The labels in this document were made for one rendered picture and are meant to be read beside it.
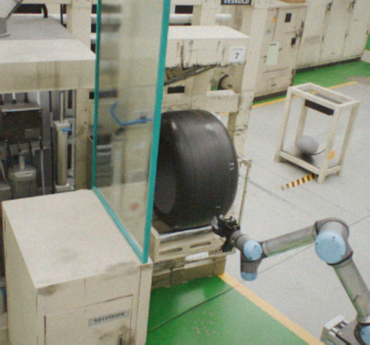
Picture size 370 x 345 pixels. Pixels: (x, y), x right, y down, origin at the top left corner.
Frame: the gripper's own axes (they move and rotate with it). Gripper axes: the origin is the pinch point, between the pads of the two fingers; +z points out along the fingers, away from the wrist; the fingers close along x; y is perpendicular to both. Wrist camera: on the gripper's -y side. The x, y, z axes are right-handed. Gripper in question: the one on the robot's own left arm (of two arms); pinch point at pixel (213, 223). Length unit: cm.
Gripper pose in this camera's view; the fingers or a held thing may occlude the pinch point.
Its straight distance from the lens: 265.2
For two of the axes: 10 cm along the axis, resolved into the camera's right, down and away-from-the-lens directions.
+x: -8.9, 1.2, -4.4
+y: 0.4, -9.4, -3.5
